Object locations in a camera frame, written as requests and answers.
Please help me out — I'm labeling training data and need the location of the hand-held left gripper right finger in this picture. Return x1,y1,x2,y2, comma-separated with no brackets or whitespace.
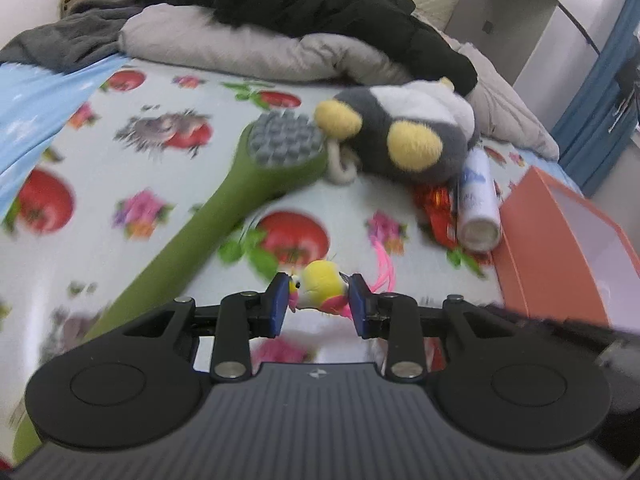
348,273,522,382

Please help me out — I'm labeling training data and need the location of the green massage hammer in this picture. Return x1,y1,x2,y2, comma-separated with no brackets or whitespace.
10,111,332,466

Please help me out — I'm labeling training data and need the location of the white spray can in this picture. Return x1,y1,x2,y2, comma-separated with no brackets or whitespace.
457,147,502,252

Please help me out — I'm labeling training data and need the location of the yellow pink plush toy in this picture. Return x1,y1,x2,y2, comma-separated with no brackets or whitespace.
287,239,397,319

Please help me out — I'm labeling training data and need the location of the black cable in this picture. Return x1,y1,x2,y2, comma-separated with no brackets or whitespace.
554,0,602,55

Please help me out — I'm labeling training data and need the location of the tomato printed mat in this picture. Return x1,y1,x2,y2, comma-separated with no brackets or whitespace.
0,55,567,461

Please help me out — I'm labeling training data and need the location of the grey penguin plush toy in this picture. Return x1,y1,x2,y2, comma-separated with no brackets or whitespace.
314,77,481,186

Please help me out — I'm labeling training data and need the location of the dark grey cloth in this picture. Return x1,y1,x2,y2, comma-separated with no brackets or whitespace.
0,7,146,73

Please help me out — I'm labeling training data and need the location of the blue curtain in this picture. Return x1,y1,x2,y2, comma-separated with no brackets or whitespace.
550,0,640,198

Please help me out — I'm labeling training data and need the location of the beige quilt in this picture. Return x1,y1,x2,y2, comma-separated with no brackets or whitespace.
119,2,561,161

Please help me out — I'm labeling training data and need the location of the orange cardboard box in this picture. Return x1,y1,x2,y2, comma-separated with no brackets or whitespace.
492,165,640,334

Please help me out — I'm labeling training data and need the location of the red packet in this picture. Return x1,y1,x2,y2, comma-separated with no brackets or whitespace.
412,182,461,249

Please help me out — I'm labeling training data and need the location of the black jacket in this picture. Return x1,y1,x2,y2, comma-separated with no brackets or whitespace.
135,0,478,97

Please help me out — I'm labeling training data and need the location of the blue bedsheet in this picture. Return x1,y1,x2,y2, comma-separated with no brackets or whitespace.
0,52,133,216

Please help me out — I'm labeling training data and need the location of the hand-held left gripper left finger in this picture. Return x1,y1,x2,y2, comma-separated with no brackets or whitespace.
122,272,293,382

